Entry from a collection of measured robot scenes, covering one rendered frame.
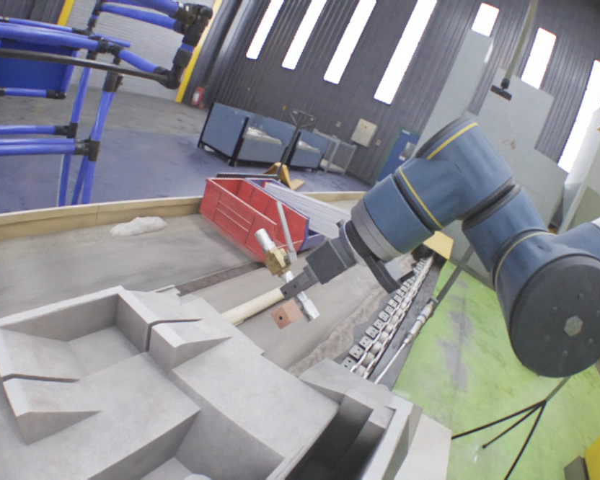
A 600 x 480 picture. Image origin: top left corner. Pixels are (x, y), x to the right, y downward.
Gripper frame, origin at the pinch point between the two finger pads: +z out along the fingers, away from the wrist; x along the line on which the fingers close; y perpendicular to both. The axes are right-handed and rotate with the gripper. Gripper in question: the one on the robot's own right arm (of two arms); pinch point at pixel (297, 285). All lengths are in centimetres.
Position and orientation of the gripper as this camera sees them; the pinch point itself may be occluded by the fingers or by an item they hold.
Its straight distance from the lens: 55.0
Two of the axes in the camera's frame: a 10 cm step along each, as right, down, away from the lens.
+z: -6.8, 5.4, 4.9
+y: -5.3, -8.3, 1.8
